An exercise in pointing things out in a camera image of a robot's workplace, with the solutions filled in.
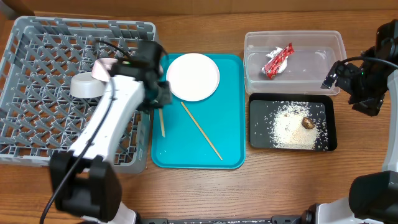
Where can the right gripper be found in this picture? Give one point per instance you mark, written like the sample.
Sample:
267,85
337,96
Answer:
342,78

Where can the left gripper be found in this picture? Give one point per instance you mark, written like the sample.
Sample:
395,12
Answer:
165,98

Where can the large white plate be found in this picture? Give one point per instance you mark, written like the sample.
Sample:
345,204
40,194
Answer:
193,77

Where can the wooden chopstick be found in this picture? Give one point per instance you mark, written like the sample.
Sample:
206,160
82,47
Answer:
201,130
161,118

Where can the brown food chunk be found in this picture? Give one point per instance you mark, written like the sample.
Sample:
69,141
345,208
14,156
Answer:
307,123

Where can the red snack wrapper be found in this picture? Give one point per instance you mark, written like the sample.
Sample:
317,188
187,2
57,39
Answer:
271,68

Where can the pink small bowl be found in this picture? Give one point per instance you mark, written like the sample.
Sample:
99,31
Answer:
101,68

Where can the pile of rice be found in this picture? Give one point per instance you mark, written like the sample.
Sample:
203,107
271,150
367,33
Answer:
278,125

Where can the grey bowl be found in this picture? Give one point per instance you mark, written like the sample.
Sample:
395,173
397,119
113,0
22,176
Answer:
83,85

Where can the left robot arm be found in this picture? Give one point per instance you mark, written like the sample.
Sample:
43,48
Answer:
84,181

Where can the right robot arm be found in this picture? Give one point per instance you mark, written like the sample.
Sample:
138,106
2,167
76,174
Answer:
372,198

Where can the black waste tray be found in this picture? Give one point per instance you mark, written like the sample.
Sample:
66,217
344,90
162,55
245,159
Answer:
326,100

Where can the grey dishwasher rack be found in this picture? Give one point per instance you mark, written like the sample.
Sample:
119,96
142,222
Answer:
38,114

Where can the clear plastic bin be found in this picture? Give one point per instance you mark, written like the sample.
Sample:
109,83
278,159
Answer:
315,51

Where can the teal plastic tray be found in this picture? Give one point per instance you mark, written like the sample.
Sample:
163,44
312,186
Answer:
221,116

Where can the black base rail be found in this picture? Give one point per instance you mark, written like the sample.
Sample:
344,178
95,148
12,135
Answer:
289,219

